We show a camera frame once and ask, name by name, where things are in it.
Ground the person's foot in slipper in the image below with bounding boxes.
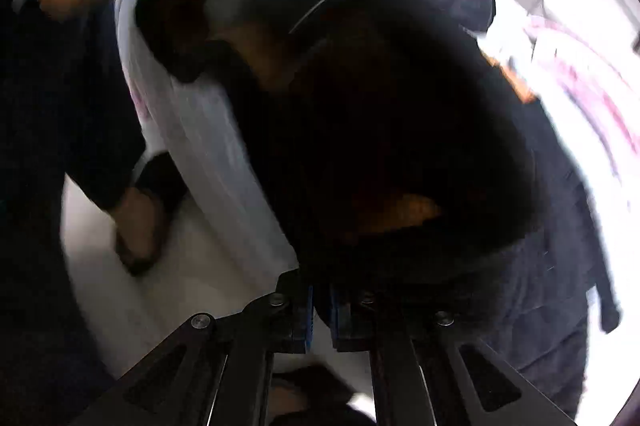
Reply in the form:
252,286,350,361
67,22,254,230
111,152,189,277

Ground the patterned knit bed blanket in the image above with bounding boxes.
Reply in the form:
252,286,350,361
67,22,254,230
524,15,639,180

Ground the black quilted jacket orange lining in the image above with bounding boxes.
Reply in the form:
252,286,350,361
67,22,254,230
134,0,620,416

